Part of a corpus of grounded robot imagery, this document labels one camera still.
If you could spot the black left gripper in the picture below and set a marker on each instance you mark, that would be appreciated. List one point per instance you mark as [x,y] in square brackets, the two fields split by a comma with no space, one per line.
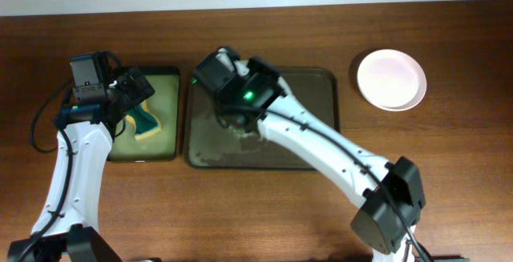
[127,82]

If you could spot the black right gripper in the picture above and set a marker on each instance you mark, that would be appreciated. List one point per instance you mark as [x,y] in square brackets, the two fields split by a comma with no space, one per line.
[255,64]

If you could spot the green yellow sponge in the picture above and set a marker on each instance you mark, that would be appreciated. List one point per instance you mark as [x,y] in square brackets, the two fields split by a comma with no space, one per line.
[146,124]

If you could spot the pink plate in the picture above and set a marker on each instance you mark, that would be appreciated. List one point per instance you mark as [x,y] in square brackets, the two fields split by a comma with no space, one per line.
[389,64]

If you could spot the light blue plate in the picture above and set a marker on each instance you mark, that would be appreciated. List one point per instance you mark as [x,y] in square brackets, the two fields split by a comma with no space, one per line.
[259,74]

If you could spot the cream white plate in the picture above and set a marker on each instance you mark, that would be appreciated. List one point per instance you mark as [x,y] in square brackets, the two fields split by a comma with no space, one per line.
[389,95]

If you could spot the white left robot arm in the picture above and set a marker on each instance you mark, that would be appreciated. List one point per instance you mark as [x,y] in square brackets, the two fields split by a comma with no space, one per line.
[68,224]

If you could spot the black tray with green water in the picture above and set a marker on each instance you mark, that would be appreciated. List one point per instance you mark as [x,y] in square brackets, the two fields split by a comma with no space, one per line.
[164,104]

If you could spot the dark brown serving tray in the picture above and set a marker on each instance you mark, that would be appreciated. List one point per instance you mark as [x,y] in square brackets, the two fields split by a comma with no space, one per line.
[210,143]

